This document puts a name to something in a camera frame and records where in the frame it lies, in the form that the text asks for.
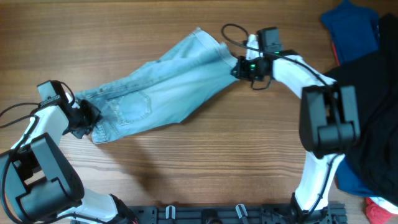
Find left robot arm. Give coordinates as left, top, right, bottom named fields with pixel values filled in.
left=1, top=80, right=139, bottom=223

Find dark blue garment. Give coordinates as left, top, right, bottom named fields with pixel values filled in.
left=320, top=0, right=379, bottom=65

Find left black cable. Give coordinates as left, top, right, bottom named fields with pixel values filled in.
left=0, top=102, right=41, bottom=224

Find red garment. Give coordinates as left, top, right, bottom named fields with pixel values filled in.
left=365, top=198, right=397, bottom=224

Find black garment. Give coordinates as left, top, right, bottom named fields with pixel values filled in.
left=325, top=13, right=397, bottom=204

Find light blue jeans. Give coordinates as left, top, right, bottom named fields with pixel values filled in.
left=76, top=28, right=238, bottom=144

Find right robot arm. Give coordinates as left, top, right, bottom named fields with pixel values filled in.
left=230, top=27, right=360, bottom=223

